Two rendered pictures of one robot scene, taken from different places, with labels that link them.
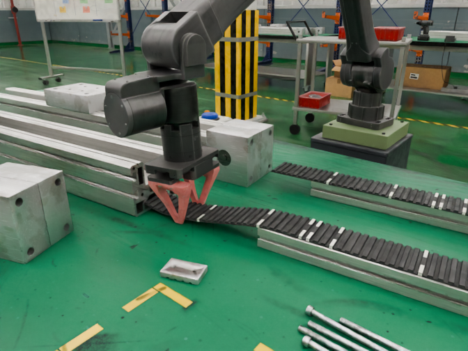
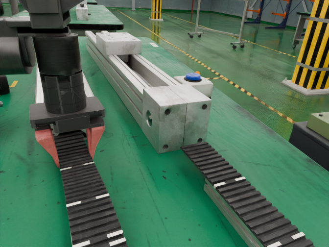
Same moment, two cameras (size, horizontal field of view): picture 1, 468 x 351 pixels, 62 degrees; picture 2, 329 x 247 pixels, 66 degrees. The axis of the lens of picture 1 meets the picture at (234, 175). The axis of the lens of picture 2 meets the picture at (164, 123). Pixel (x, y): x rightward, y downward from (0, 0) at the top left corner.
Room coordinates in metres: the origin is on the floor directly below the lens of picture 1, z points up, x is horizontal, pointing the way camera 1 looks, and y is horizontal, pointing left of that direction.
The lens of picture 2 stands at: (0.33, -0.24, 1.04)
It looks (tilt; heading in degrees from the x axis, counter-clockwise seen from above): 27 degrees down; 33
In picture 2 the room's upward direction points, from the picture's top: 3 degrees clockwise
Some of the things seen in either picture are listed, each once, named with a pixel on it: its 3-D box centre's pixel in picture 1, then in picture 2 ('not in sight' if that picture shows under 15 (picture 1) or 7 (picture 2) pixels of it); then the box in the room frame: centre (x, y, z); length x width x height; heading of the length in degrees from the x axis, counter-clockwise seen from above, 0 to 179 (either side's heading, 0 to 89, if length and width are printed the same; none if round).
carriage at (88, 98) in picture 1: (86, 102); (117, 47); (0.95, 0.36, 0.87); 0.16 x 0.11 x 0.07; 58
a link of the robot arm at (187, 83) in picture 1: (174, 102); (53, 53); (0.54, 0.08, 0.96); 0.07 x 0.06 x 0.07; 137
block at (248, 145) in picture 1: (243, 149); (179, 115); (0.72, -0.02, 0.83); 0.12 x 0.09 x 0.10; 148
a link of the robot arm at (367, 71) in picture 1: (368, 77); not in sight; (0.96, -0.32, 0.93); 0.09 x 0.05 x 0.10; 137
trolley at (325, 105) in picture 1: (345, 79); not in sight; (3.66, -1.03, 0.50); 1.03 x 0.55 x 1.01; 63
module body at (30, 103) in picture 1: (88, 122); (118, 61); (0.95, 0.36, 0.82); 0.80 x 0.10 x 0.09; 58
